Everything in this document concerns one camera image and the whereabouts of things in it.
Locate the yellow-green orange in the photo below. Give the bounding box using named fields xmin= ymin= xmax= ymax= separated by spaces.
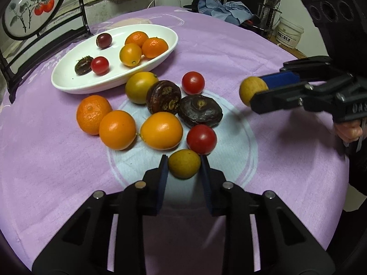
xmin=125 ymin=71 xmax=159 ymax=104

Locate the metal rack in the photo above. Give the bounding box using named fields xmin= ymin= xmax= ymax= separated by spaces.
xmin=249 ymin=2 xmax=284 ymax=33

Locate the red cherry tomato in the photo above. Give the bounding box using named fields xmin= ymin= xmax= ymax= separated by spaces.
xmin=91 ymin=56 xmax=110 ymax=75
xmin=186 ymin=124 xmax=217 ymax=154
xmin=182 ymin=71 xmax=206 ymax=95

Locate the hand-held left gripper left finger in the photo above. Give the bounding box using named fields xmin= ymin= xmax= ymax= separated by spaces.
xmin=31 ymin=155 xmax=170 ymax=275

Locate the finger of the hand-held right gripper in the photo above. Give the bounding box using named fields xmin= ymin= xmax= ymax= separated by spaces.
xmin=249 ymin=74 xmax=359 ymax=115
xmin=259 ymin=55 xmax=354 ymax=90

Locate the white oval plate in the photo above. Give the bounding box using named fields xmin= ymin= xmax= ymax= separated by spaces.
xmin=51 ymin=24 xmax=179 ymax=94

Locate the black hat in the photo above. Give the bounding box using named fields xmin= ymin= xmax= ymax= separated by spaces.
xmin=183 ymin=0 xmax=213 ymax=12

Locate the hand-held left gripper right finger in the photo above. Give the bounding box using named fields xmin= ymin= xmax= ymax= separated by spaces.
xmin=200 ymin=155 xmax=336 ymax=275

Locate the yellow-orange kumquat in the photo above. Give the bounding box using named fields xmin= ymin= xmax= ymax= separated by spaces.
xmin=119 ymin=43 xmax=143 ymax=67

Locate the dark brown water chestnut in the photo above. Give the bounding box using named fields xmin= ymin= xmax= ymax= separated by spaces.
xmin=178 ymin=95 xmax=223 ymax=128
xmin=146 ymin=80 xmax=182 ymax=115
xmin=75 ymin=56 xmax=93 ymax=76

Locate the orange tangerine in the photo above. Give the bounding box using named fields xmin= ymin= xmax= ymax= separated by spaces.
xmin=142 ymin=37 xmax=169 ymax=59
xmin=76 ymin=95 xmax=113 ymax=136
xmin=125 ymin=31 xmax=149 ymax=48

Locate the dark purple cherry tomato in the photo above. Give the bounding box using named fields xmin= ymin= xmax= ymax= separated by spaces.
xmin=96 ymin=33 xmax=112 ymax=49

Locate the blue clothing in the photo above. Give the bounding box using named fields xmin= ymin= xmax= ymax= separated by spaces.
xmin=198 ymin=0 xmax=254 ymax=27

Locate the white plastic bucket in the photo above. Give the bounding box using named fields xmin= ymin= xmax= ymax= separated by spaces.
xmin=276 ymin=16 xmax=305 ymax=49

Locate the small yellow round fruit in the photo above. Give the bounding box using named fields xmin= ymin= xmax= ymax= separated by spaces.
xmin=168 ymin=149 xmax=202 ymax=179
xmin=239 ymin=77 xmax=269 ymax=107

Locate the person's right hand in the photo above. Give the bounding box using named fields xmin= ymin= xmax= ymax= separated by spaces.
xmin=334 ymin=119 xmax=364 ymax=144

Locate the smooth orange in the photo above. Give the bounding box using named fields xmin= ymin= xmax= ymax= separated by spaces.
xmin=140 ymin=112 xmax=184 ymax=151
xmin=99 ymin=110 xmax=137 ymax=151

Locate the purple tablecloth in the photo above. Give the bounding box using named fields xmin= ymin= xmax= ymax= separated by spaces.
xmin=0 ymin=6 xmax=351 ymax=275

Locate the black chair with painted panel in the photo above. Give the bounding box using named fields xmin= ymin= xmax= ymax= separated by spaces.
xmin=0 ymin=0 xmax=90 ymax=104

